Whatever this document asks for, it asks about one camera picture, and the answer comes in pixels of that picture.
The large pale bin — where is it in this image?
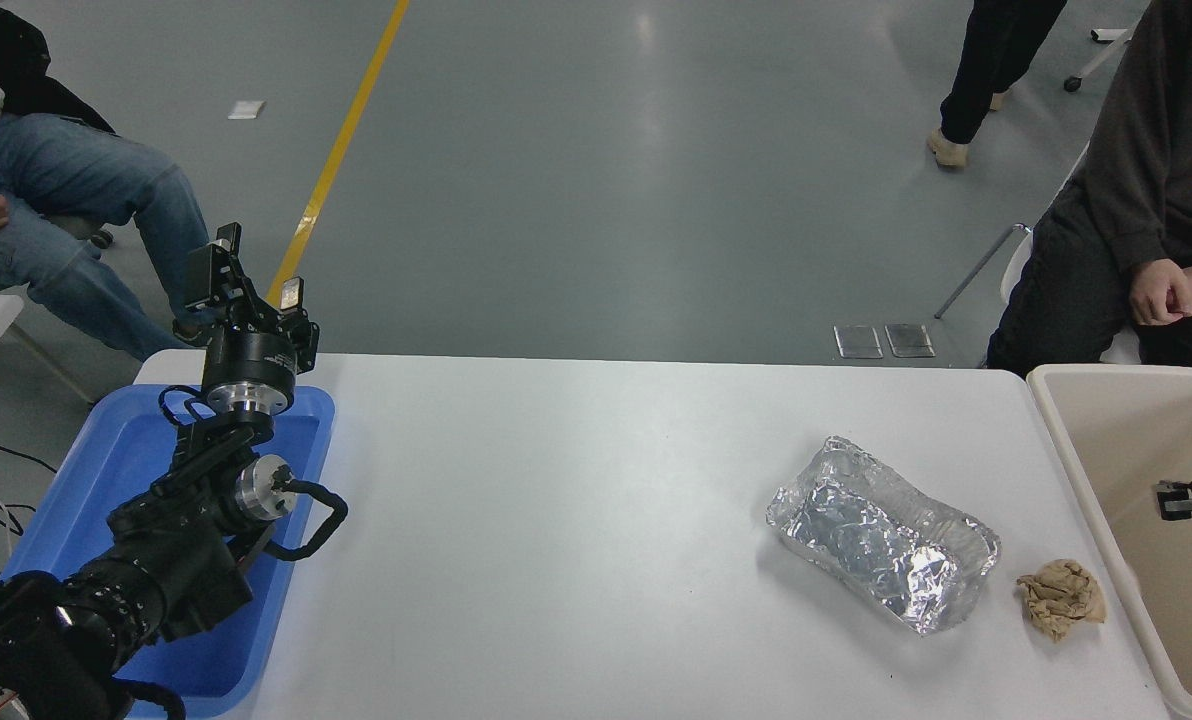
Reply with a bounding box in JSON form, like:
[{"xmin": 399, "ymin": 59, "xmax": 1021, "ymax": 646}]
[{"xmin": 1026, "ymin": 363, "xmax": 1192, "ymax": 720}]

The crinkled foil tray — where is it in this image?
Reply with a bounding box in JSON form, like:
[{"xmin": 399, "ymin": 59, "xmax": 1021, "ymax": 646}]
[{"xmin": 766, "ymin": 436, "xmax": 1002, "ymax": 636}]

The blue plastic tray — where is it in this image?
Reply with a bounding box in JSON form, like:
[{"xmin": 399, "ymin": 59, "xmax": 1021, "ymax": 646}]
[{"xmin": 1, "ymin": 384, "xmax": 337, "ymax": 719}]

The metal floor plate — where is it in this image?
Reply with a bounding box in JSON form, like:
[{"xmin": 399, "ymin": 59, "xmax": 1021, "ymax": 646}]
[
  {"xmin": 834, "ymin": 324, "xmax": 884, "ymax": 359},
  {"xmin": 885, "ymin": 323, "xmax": 937, "ymax": 359}
]

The white rolling stand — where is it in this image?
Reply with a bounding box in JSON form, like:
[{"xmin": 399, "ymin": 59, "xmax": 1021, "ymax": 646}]
[{"xmin": 1063, "ymin": 27, "xmax": 1137, "ymax": 94}]

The crumpled tan paper ball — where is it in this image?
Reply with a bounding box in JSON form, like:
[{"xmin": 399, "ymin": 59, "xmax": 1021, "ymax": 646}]
[{"xmin": 1016, "ymin": 559, "xmax": 1107, "ymax": 644}]

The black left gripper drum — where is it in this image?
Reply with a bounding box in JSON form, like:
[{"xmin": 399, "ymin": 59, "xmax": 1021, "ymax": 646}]
[{"xmin": 202, "ymin": 321, "xmax": 302, "ymax": 393}]

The person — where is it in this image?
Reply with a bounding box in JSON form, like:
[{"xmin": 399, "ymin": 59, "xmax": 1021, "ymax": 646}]
[
  {"xmin": 0, "ymin": 45, "xmax": 212, "ymax": 361},
  {"xmin": 928, "ymin": 0, "xmax": 1069, "ymax": 169},
  {"xmin": 986, "ymin": 0, "xmax": 1192, "ymax": 371}
]

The white chair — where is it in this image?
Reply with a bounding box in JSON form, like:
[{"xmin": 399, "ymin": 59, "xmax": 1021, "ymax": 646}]
[{"xmin": 936, "ymin": 140, "xmax": 1144, "ymax": 367}]

